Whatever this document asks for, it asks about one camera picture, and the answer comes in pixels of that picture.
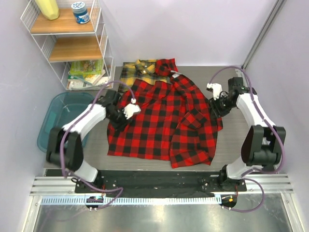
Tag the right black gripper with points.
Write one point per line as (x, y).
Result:
(214, 104)

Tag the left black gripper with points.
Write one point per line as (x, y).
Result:
(121, 125)

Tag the red black plaid shirt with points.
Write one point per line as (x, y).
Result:
(174, 124)

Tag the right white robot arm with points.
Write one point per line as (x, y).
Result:
(262, 149)

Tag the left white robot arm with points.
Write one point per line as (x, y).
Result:
(65, 147)

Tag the stack of books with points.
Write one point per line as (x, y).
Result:
(87, 74)

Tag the folded yellow plaid shirt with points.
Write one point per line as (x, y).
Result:
(141, 69)

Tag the teal plastic bin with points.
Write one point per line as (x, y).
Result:
(64, 108)

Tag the blue white jar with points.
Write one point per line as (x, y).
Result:
(80, 12)

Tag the yellow bottle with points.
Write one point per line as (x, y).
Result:
(48, 8)

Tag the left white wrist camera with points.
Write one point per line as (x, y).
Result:
(131, 109)

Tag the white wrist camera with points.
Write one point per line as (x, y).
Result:
(215, 88)
(131, 109)

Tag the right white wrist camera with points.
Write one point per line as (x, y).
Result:
(215, 88)

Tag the white wire wooden shelf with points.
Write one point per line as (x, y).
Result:
(63, 41)

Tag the white slotted cable duct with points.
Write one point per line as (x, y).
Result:
(97, 200)

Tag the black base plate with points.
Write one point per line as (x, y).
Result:
(167, 184)

